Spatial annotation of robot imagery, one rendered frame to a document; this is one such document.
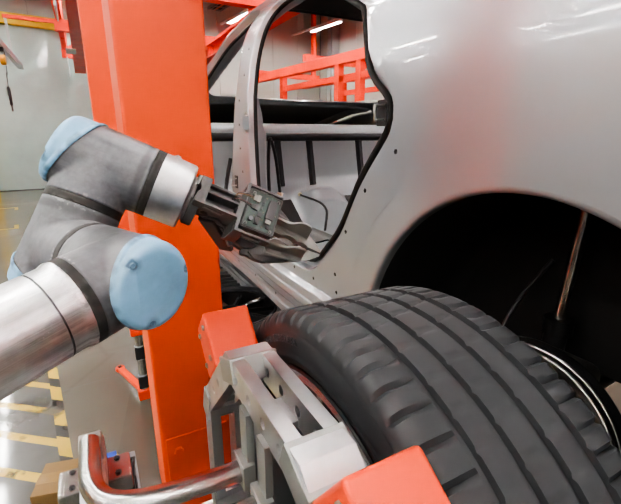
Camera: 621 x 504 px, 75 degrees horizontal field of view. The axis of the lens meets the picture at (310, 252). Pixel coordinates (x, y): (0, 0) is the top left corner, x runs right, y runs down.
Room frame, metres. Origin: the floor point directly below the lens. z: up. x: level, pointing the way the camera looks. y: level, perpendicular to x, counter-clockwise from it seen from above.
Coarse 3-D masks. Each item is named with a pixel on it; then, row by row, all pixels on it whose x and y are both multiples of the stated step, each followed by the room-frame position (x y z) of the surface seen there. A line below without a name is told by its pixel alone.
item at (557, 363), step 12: (540, 348) 0.69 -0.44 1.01; (552, 360) 0.65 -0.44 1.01; (564, 372) 0.63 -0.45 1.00; (576, 372) 0.63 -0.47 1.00; (576, 384) 0.61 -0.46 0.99; (588, 384) 0.61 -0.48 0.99; (576, 396) 0.61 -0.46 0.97; (588, 396) 0.59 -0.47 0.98; (600, 408) 0.59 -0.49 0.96; (600, 420) 0.57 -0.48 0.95; (612, 420) 0.57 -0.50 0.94; (612, 432) 0.57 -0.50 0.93; (612, 444) 0.55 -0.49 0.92
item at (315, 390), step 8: (296, 368) 0.49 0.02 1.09; (304, 376) 0.47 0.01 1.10; (264, 384) 0.60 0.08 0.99; (304, 384) 0.66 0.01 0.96; (312, 384) 0.45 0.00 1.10; (312, 392) 0.68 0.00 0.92; (320, 392) 0.43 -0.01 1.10; (320, 400) 0.47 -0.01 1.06; (328, 400) 0.41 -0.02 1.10; (328, 408) 0.47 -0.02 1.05; (336, 408) 0.40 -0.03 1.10; (336, 416) 0.40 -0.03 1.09; (344, 416) 0.39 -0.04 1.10; (344, 424) 0.38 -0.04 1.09; (352, 432) 0.37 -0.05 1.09; (360, 440) 0.36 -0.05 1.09; (360, 448) 0.35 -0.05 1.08; (368, 456) 0.34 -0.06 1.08; (368, 464) 0.34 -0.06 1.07
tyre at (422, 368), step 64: (320, 320) 0.47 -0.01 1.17; (384, 320) 0.46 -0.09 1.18; (448, 320) 0.46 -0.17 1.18; (320, 384) 0.43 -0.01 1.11; (384, 384) 0.35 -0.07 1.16; (448, 384) 0.36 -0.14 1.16; (512, 384) 0.37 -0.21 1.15; (384, 448) 0.32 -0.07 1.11; (448, 448) 0.30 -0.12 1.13; (512, 448) 0.31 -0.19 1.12; (576, 448) 0.33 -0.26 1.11
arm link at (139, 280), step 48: (96, 240) 0.39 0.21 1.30; (144, 240) 0.38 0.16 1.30; (0, 288) 0.31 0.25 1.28; (48, 288) 0.32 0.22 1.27; (96, 288) 0.34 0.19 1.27; (144, 288) 0.36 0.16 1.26; (0, 336) 0.28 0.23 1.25; (48, 336) 0.30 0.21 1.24; (96, 336) 0.33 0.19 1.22; (0, 384) 0.27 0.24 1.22
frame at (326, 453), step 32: (224, 352) 0.49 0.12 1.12; (256, 352) 0.48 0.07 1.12; (224, 384) 0.50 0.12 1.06; (256, 384) 0.41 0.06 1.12; (288, 384) 0.41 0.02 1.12; (256, 416) 0.39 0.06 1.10; (320, 416) 0.36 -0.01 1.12; (288, 448) 0.31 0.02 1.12; (320, 448) 0.31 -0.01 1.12; (352, 448) 0.32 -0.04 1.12; (288, 480) 0.31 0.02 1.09; (320, 480) 0.29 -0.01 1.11
